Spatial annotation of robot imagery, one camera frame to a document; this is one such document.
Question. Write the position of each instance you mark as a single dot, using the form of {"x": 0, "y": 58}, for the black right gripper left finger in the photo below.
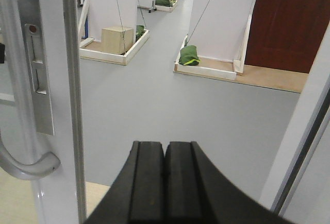
{"x": 137, "y": 194}

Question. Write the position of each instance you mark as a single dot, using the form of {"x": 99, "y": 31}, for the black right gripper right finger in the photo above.
{"x": 197, "y": 192}

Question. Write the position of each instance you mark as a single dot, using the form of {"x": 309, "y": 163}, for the grey door handle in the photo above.
{"x": 23, "y": 154}

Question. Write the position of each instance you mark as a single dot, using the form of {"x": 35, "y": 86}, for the white framed sliding glass door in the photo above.
{"x": 60, "y": 196}

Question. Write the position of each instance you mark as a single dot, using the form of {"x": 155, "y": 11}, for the silver door lock plate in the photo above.
{"x": 39, "y": 80}

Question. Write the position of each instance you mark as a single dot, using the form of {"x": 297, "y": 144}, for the dark red wooden door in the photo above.
{"x": 286, "y": 34}

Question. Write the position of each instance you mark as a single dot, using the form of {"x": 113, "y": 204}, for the green sandbag near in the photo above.
{"x": 188, "y": 56}

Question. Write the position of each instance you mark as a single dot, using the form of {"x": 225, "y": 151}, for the green sandbag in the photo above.
{"x": 139, "y": 32}
{"x": 188, "y": 56}
{"x": 165, "y": 3}

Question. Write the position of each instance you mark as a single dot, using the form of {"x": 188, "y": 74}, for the wooden cube box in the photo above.
{"x": 117, "y": 40}

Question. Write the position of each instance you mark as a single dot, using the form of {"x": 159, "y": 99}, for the green sandbag left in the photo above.
{"x": 139, "y": 32}

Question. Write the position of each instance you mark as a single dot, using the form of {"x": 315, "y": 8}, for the green sandbag far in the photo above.
{"x": 165, "y": 3}

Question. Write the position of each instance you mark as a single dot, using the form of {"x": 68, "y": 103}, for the white door jamb frame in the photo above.
{"x": 300, "y": 125}

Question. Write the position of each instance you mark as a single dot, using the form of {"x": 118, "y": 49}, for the white wooden base frame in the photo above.
{"x": 217, "y": 69}

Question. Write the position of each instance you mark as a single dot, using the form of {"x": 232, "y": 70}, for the white base frame left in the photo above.
{"x": 99, "y": 14}

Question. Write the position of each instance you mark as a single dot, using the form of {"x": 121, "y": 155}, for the white base frame far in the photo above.
{"x": 166, "y": 9}

